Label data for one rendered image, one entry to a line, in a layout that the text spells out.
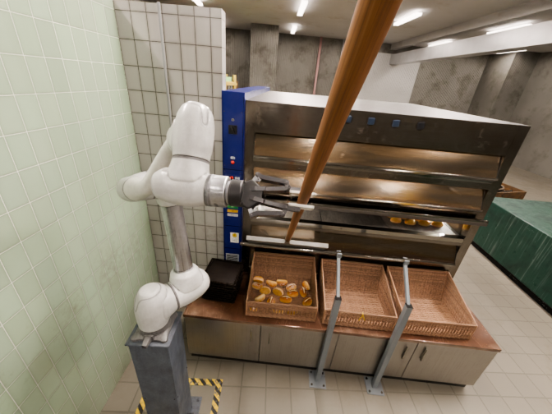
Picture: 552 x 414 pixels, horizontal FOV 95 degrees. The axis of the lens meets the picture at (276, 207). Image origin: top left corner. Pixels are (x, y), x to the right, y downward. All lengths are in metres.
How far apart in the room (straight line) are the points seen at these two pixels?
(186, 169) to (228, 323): 1.65
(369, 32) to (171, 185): 0.59
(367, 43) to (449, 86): 13.70
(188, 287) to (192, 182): 0.88
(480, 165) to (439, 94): 11.48
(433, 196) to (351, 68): 2.09
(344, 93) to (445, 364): 2.57
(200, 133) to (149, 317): 1.01
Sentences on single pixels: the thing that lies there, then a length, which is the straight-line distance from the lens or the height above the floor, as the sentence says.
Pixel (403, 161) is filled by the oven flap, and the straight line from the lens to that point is 2.11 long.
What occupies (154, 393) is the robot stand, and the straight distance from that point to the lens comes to 1.96.
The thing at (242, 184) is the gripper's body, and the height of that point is 1.98.
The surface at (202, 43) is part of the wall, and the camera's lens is 1.98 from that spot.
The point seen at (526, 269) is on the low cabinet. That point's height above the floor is 0.30.
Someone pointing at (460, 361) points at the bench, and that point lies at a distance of 2.74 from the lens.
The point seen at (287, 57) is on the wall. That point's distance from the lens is 11.83.
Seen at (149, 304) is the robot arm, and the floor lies 1.24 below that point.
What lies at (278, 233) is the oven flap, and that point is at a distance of 2.24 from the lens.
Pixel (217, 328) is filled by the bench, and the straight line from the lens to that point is 2.26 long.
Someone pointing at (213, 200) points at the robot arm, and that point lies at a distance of 0.70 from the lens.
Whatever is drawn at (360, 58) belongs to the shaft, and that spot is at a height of 2.26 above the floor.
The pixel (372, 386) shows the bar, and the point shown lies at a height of 0.02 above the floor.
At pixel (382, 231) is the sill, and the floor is 1.18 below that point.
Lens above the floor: 2.24
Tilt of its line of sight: 27 degrees down
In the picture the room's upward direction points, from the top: 5 degrees clockwise
